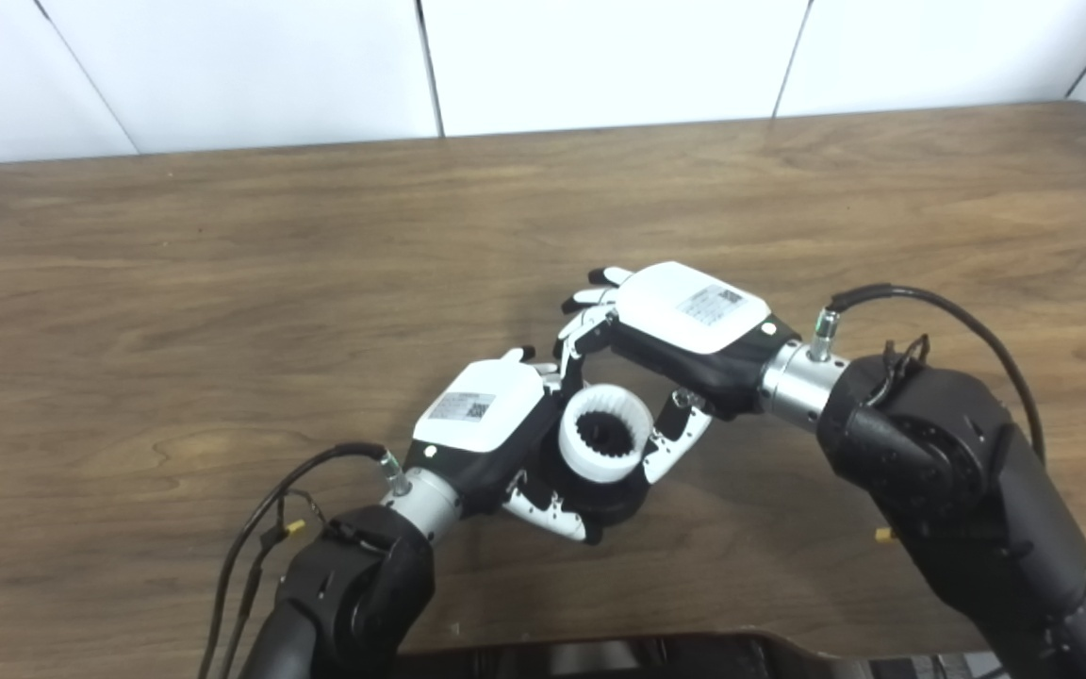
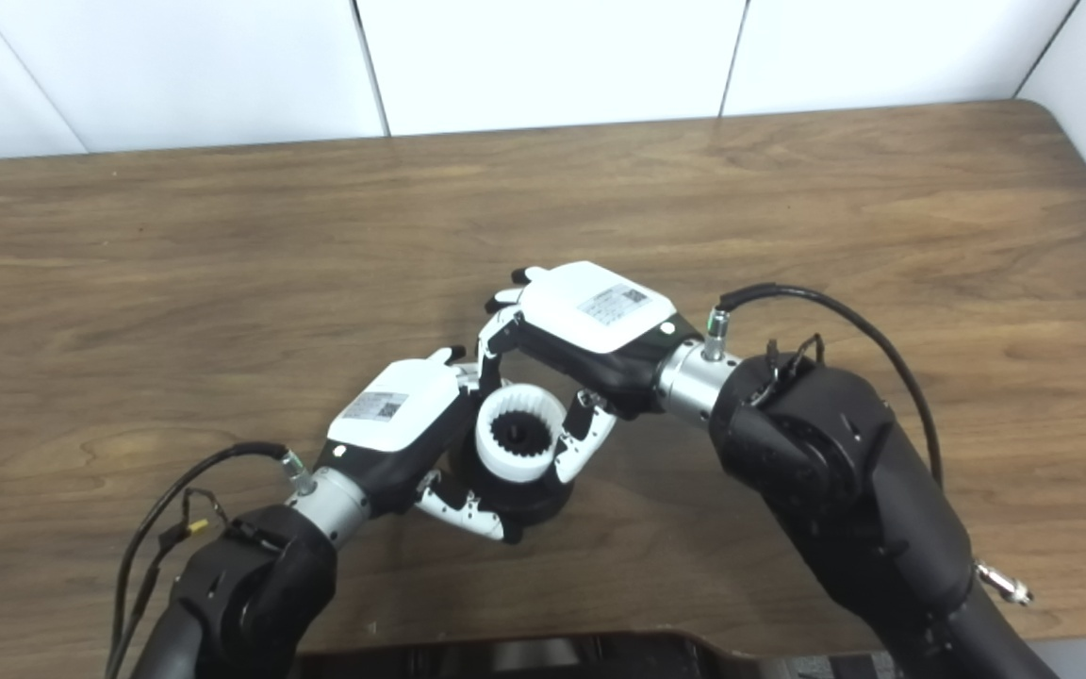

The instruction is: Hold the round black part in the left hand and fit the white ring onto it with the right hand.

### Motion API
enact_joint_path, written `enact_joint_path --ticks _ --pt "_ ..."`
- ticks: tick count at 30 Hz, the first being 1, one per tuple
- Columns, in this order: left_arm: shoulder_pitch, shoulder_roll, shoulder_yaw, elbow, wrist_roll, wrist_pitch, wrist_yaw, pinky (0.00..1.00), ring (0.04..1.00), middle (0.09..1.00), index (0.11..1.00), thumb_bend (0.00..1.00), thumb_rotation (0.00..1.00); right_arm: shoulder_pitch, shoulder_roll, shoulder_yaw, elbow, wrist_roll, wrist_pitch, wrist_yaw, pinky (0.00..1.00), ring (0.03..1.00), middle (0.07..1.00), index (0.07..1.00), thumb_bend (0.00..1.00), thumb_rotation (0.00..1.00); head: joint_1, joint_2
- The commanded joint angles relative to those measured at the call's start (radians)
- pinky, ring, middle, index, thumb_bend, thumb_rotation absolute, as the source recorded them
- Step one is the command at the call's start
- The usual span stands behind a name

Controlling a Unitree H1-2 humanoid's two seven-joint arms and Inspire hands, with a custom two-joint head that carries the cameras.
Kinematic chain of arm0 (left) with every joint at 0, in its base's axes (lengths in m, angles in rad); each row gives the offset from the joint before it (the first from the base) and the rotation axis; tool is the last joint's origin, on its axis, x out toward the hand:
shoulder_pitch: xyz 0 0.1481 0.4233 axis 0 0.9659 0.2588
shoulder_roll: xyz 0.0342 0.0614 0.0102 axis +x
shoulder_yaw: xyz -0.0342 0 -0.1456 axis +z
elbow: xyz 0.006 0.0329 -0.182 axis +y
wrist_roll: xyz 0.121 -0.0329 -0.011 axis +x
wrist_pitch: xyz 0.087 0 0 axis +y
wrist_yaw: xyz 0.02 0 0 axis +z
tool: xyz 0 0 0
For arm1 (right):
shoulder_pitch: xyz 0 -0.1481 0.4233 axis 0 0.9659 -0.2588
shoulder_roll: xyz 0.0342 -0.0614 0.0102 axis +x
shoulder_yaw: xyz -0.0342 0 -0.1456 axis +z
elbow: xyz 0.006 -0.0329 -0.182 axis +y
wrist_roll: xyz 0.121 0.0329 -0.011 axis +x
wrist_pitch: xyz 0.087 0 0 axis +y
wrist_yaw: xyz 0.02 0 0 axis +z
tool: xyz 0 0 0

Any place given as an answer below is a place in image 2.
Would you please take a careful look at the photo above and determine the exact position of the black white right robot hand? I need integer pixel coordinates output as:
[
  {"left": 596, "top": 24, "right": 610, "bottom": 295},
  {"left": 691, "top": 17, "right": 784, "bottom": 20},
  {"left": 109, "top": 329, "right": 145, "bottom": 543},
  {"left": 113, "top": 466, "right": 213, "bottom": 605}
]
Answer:
[{"left": 477, "top": 261, "right": 704, "bottom": 487}]

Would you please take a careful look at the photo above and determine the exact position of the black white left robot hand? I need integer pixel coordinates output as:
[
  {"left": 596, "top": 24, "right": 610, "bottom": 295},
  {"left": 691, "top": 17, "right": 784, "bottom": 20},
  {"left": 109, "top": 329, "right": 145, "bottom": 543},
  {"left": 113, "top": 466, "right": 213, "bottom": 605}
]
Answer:
[{"left": 317, "top": 345, "right": 525, "bottom": 545}]

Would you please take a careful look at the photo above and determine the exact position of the white plastic ring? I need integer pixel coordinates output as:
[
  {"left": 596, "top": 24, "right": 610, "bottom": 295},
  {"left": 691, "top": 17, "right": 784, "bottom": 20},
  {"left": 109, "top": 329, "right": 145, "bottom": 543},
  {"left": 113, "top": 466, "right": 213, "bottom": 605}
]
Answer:
[{"left": 475, "top": 385, "right": 568, "bottom": 485}]

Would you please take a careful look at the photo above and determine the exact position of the round black plastic part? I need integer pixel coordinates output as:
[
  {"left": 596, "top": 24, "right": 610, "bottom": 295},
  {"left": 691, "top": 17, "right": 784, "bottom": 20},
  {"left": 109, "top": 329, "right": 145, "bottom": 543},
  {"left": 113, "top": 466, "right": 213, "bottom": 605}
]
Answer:
[{"left": 449, "top": 420, "right": 578, "bottom": 531}]

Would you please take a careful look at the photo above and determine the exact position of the black robot torso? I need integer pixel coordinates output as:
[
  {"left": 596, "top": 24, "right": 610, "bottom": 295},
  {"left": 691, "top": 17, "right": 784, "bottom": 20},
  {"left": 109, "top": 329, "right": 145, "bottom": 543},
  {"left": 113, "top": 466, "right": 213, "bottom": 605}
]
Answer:
[{"left": 293, "top": 632, "right": 789, "bottom": 679}]

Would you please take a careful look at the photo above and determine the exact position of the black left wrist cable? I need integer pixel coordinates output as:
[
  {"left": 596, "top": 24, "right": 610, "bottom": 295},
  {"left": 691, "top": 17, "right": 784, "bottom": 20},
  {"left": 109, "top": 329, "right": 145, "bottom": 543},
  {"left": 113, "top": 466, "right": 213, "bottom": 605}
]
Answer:
[{"left": 105, "top": 441, "right": 314, "bottom": 679}]

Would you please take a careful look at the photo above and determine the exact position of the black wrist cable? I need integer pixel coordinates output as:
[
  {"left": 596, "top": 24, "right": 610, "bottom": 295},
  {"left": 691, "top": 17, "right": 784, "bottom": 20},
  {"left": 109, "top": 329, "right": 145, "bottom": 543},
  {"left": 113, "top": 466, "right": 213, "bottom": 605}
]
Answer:
[
  {"left": 708, "top": 283, "right": 1034, "bottom": 606},
  {"left": 105, "top": 441, "right": 314, "bottom": 679}
]

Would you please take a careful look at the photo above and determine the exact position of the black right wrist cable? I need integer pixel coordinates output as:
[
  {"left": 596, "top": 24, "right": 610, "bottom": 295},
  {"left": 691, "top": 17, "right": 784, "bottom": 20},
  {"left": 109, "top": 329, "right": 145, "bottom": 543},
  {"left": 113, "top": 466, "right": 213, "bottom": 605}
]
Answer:
[{"left": 708, "top": 283, "right": 1034, "bottom": 606}]

